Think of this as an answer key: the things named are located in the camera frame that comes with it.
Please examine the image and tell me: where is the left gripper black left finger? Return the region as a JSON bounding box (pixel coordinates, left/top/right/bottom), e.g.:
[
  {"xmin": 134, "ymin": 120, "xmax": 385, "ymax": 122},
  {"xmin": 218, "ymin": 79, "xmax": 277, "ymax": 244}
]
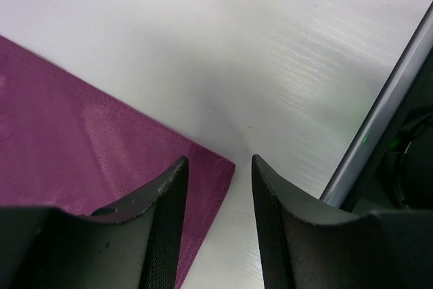
[{"xmin": 1, "ymin": 157, "xmax": 189, "ymax": 288}]

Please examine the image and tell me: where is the aluminium frame rail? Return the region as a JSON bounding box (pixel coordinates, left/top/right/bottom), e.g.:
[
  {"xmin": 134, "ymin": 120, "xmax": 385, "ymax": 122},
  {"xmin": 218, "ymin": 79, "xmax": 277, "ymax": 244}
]
[{"xmin": 320, "ymin": 6, "xmax": 432, "ymax": 209}]

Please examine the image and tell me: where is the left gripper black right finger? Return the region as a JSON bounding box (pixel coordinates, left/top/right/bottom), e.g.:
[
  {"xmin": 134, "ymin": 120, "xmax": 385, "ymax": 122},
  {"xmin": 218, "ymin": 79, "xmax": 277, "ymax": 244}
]
[{"xmin": 251, "ymin": 155, "xmax": 432, "ymax": 288}]

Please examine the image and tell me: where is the purple cloth napkin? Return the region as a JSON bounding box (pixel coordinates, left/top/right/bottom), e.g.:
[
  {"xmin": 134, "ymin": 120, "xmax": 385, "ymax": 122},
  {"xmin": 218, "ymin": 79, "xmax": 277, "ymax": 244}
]
[{"xmin": 1, "ymin": 39, "xmax": 235, "ymax": 287}]

